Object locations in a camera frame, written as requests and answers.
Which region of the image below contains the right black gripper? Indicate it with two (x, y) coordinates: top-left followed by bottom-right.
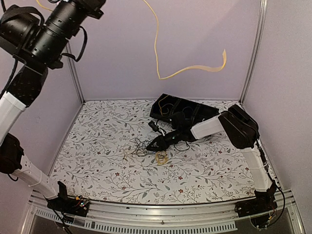
(146, 129), (181, 152)

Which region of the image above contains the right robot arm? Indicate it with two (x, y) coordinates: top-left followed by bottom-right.
(146, 104), (277, 214)

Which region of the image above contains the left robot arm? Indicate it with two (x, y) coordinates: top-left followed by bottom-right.
(0, 0), (104, 212)

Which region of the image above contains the black three-compartment bin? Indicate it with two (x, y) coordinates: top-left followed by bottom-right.
(150, 94), (219, 124)

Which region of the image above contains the floral tablecloth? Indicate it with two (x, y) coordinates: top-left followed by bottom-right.
(50, 100), (255, 204)

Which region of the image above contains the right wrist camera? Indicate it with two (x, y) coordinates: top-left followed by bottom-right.
(148, 120), (167, 138)

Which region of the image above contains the dark grey cable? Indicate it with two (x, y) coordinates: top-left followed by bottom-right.
(129, 136), (156, 158)

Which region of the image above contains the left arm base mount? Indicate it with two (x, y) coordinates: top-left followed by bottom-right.
(47, 196), (90, 217)

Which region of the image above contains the aluminium front rail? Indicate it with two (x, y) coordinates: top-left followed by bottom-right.
(20, 190), (307, 234)

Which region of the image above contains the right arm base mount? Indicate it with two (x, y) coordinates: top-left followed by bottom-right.
(234, 195), (277, 229)

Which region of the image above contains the left aluminium frame post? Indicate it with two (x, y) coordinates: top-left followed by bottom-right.
(66, 57), (85, 104)

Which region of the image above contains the aluminium frame post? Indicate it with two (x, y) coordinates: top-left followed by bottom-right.
(239, 0), (268, 105)
(66, 57), (85, 104)

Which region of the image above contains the right aluminium frame post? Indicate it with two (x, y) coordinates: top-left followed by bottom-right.
(239, 0), (268, 105)

